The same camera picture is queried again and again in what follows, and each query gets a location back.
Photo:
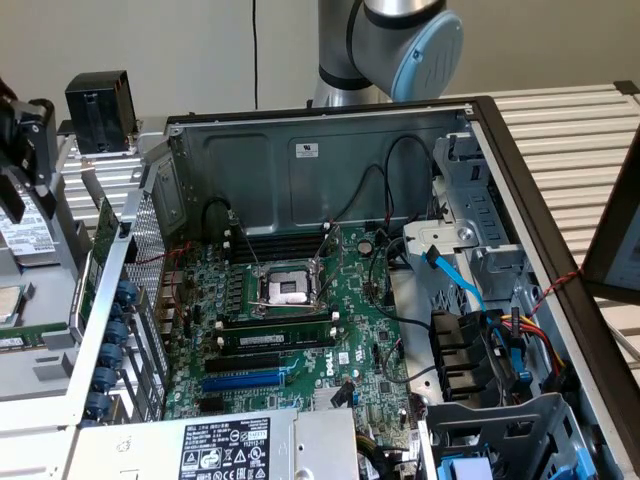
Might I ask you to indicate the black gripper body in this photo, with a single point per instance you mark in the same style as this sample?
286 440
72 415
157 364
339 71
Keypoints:
6 120

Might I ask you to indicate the green low-profile graphics card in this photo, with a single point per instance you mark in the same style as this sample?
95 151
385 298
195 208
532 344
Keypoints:
104 230

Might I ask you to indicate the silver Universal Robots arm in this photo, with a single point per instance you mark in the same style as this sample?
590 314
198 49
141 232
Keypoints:
380 45

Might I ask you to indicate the silver hard disk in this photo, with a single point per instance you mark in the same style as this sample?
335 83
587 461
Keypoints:
30 240

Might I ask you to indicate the black plastic box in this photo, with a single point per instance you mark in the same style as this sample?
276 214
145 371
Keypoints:
97 112

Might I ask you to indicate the silver CPU chip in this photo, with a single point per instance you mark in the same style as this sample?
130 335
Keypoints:
10 302

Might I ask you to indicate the grey parts rack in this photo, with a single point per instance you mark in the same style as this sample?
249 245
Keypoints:
55 310

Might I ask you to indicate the blue slot latch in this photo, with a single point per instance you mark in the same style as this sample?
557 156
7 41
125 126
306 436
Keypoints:
106 379
98 404
116 311
127 292
114 332
111 355

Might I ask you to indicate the thin metal locking lever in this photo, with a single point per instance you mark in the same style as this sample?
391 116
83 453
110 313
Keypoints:
247 240

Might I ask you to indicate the black expansion slot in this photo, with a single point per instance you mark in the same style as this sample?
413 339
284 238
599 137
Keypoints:
242 363

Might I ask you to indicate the CPU socket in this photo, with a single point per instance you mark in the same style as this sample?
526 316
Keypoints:
287 287

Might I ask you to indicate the green RAM stick with label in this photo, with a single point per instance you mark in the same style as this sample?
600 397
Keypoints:
275 339

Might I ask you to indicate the metal socket cover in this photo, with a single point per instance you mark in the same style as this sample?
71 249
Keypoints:
331 255

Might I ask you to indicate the open grey PC case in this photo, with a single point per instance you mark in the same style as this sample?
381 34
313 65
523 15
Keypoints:
350 180

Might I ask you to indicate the silver power supply unit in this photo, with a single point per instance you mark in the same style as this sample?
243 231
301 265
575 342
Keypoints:
225 445

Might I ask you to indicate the round coin battery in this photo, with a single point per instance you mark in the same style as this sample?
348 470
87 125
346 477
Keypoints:
365 246

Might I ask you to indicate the green Dell motherboard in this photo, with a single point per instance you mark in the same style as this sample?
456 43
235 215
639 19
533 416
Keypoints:
360 320

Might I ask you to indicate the silver chipset heatsink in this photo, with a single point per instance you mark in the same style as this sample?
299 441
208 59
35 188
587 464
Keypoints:
330 399

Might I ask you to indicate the silver metal disk bay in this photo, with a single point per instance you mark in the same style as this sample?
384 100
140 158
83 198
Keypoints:
480 210

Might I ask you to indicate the black plastic fan shroud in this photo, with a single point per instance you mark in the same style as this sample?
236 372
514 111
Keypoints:
460 350

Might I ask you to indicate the blue disk carrier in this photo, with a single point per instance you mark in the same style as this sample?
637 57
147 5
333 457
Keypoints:
465 470

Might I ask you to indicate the grey plastic disk cage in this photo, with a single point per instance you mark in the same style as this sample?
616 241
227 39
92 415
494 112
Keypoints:
505 435

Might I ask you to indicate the dark framed panel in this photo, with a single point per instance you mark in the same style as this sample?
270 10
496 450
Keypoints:
612 235

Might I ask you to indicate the black table end cap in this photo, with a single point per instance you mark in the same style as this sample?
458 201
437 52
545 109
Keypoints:
627 89

